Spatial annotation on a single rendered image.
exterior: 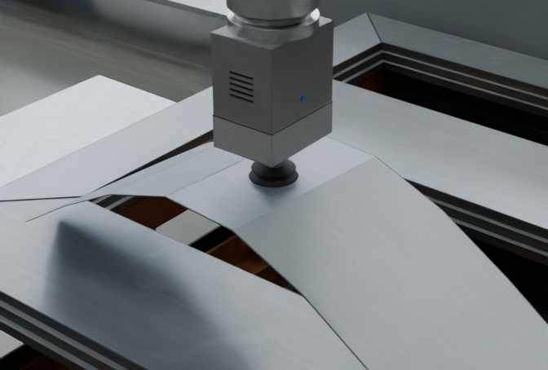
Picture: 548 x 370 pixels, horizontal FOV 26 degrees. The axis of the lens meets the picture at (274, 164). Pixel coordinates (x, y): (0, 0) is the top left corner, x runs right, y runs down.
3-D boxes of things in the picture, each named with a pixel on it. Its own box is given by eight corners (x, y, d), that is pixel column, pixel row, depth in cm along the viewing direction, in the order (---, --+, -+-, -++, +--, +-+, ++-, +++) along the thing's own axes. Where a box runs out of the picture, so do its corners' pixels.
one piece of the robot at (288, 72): (251, -46, 101) (254, 126, 109) (181, -19, 95) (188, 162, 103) (345, -24, 96) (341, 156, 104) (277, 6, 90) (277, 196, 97)
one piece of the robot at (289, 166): (269, 137, 104) (269, 156, 105) (241, 152, 101) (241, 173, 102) (305, 149, 102) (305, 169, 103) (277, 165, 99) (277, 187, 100)
